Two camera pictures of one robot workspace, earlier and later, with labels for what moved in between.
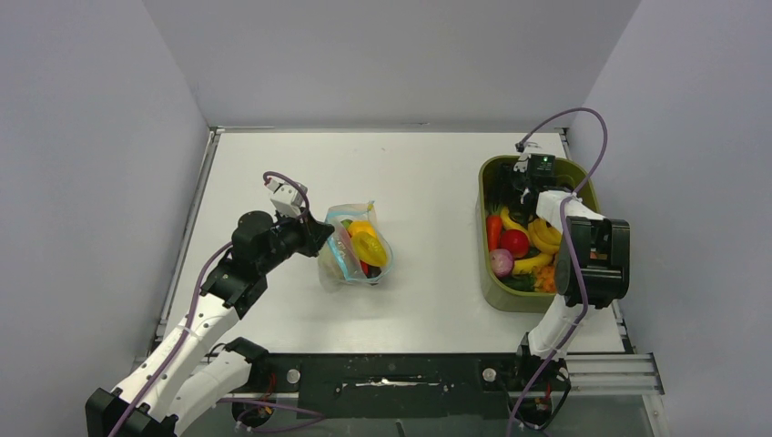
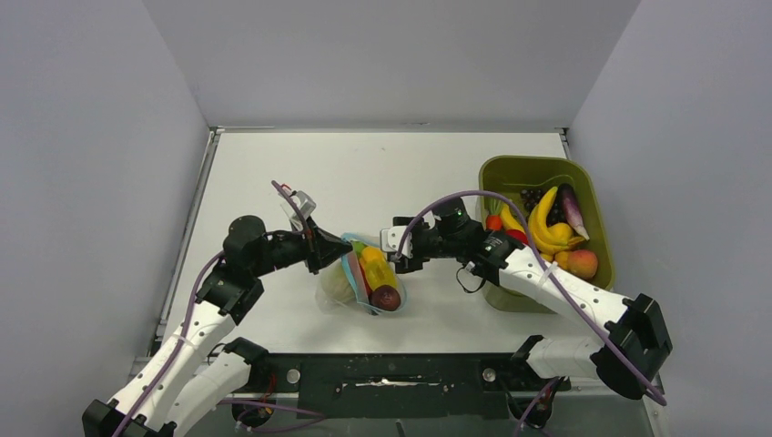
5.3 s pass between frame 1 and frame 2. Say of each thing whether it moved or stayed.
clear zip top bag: moved
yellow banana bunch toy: stayed
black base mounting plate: stayed
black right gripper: moved
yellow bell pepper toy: moved
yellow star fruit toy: moved
